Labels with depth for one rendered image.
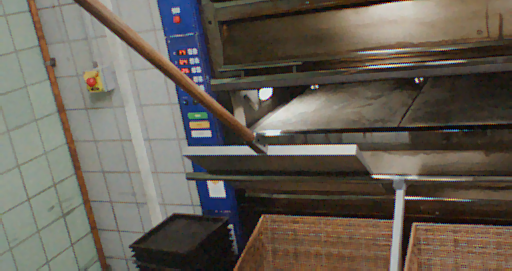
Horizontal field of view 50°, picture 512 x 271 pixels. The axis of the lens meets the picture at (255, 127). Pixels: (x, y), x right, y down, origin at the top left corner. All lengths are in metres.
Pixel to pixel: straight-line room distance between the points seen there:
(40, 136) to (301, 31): 1.27
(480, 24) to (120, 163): 1.60
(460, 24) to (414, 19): 0.14
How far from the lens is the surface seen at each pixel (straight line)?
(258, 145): 1.53
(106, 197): 2.71
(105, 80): 2.40
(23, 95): 2.56
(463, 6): 1.85
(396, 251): 1.55
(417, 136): 1.95
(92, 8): 1.03
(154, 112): 2.36
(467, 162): 1.98
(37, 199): 2.61
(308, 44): 1.96
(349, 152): 1.50
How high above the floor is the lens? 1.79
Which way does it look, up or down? 16 degrees down
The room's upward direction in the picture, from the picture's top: 10 degrees counter-clockwise
